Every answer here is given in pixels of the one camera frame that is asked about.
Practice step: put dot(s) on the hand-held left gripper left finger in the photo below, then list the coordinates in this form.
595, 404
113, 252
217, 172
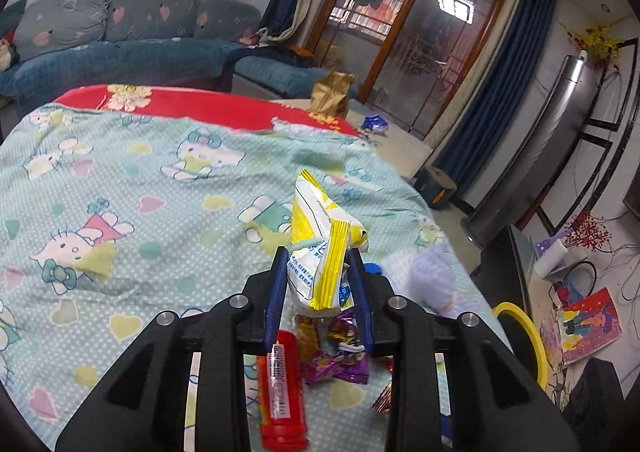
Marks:
276, 302

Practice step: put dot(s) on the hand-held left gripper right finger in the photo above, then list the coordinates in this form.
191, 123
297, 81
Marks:
363, 312

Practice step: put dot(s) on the purple clear snack packet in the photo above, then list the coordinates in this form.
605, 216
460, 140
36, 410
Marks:
337, 362

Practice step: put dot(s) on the yellow white snack packet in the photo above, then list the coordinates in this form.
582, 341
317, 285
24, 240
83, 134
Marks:
315, 232

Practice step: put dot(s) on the white plastic bag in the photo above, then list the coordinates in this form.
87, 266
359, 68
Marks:
432, 277

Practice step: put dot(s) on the small red striped wrapper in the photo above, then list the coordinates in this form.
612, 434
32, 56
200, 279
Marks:
384, 399

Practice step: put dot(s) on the red cylindrical tube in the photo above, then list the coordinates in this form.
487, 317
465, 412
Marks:
282, 397

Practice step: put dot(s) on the black orange box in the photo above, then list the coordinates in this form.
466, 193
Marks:
434, 184

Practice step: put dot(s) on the black glass cabinet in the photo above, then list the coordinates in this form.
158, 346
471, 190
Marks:
505, 262

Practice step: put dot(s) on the cartoon cat printed blanket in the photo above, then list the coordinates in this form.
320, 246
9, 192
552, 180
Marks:
150, 212

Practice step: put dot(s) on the blue crumpled wrapper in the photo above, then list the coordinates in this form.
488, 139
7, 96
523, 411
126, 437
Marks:
375, 124

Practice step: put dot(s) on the purple box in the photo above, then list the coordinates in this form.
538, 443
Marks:
545, 246

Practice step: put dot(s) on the white tissue roll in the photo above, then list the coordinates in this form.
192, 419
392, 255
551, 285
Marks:
550, 259

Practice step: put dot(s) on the red blanket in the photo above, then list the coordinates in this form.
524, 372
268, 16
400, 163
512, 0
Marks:
200, 104

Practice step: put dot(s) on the brown paper bag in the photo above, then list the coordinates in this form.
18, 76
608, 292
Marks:
331, 94

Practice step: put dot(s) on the colourful painting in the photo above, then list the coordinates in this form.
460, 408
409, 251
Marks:
590, 324

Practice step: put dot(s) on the red berry branches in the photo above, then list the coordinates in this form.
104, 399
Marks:
592, 232

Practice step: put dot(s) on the silver tower air conditioner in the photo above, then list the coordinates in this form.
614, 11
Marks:
540, 141

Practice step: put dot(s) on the long blue curtain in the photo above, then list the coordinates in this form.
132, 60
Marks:
500, 81

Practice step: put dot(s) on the wooden glass sliding door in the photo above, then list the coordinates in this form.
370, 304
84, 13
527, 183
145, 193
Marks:
415, 31

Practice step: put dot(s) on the blue heart print sofa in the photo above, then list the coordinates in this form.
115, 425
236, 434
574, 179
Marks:
125, 46

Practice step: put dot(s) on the yellow artificial flowers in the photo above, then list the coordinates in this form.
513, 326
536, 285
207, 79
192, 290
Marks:
597, 39

